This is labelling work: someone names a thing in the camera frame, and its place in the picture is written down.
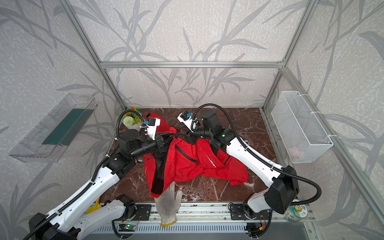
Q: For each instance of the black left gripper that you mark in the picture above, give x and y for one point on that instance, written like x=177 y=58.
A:
x=159 y=142

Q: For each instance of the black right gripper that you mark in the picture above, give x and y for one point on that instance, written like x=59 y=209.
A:
x=190 y=134

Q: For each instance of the red jacket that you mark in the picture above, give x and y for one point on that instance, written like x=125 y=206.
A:
x=182 y=162

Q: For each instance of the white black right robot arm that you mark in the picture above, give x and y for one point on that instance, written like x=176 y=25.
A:
x=282 y=182

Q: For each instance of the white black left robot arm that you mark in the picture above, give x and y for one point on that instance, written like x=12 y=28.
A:
x=69 y=220

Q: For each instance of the white ribbed flower pot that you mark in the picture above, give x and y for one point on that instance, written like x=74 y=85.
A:
x=135 y=127

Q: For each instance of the artificial green flower plant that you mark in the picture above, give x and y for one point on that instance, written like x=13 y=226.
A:
x=132 y=118

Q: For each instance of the white knit work glove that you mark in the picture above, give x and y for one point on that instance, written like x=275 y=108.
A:
x=168 y=204

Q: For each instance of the green tape roll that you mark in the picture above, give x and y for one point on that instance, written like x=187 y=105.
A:
x=296 y=213

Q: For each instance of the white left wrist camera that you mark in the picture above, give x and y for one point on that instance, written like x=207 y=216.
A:
x=152 y=126

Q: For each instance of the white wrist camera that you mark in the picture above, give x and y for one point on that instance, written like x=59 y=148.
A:
x=189 y=120
x=152 y=126

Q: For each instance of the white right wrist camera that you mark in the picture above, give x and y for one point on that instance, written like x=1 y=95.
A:
x=189 y=120

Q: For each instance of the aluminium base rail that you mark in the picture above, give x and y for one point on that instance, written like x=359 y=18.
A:
x=205 y=217

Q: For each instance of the white wire mesh basket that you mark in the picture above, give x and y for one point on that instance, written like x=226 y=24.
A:
x=304 y=137

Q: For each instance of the clear acrylic wall shelf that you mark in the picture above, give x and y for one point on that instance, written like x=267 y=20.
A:
x=48 y=141

